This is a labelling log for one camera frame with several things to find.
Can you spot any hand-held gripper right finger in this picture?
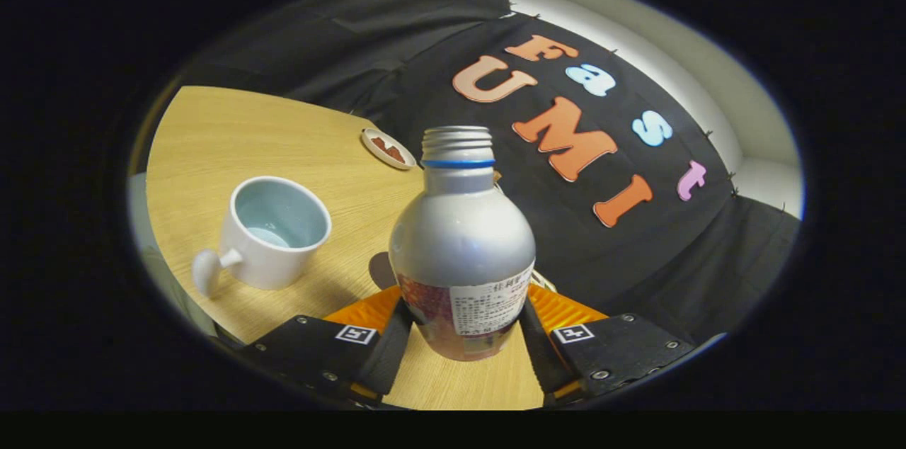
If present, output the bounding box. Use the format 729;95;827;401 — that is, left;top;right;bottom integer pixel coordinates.
520;283;698;404

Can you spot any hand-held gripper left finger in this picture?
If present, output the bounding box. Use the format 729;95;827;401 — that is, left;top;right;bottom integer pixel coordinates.
241;285;413;407

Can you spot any silver bottle with red label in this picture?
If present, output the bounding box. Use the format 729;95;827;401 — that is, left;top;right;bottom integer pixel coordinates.
389;126;537;362

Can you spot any white cup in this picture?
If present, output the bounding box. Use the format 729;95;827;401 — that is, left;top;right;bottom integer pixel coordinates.
192;176;333;299

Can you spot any small plate with red food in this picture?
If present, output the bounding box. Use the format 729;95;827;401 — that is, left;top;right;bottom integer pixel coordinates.
361;127;418;171

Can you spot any wooden table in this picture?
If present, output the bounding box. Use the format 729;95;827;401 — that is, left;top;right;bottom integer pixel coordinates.
145;86;546;411

